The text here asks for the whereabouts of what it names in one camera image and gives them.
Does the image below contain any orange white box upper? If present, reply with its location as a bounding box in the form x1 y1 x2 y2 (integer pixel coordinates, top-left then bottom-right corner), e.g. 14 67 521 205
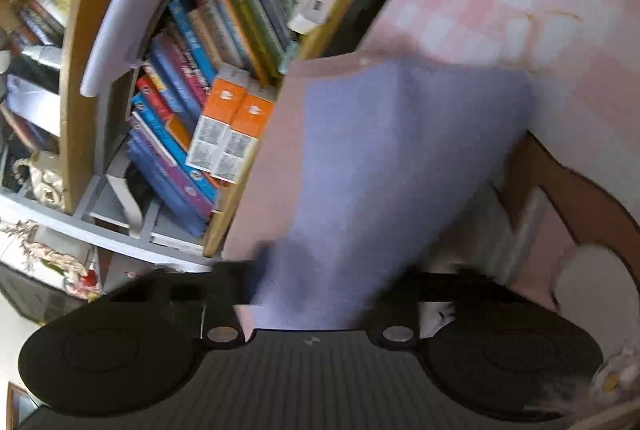
186 64 250 174

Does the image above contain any purple and pink sweater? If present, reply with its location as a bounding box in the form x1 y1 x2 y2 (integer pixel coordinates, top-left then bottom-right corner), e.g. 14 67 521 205
224 52 535 330

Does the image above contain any pink checkered table mat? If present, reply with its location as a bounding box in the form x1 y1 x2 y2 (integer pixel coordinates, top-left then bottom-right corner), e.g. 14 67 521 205
362 0 639 356

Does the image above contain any orange white box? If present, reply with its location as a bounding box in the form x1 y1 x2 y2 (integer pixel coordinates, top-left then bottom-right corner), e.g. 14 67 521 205
186 64 250 174
212 80 278 184

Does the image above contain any white power adapter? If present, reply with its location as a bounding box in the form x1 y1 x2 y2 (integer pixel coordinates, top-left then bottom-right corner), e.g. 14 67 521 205
288 0 335 34

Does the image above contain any row of colourful books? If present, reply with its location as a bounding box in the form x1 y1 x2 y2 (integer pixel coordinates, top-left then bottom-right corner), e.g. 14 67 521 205
126 0 299 238

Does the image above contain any wooden bookshelf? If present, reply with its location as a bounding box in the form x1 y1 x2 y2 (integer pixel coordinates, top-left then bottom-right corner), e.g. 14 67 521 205
1 0 355 270

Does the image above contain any orange white box lower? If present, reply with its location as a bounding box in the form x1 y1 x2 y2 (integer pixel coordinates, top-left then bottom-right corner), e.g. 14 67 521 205
212 80 278 184

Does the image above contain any white fluffy charm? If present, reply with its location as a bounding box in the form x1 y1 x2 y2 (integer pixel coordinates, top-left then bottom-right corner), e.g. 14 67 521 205
534 344 639 420

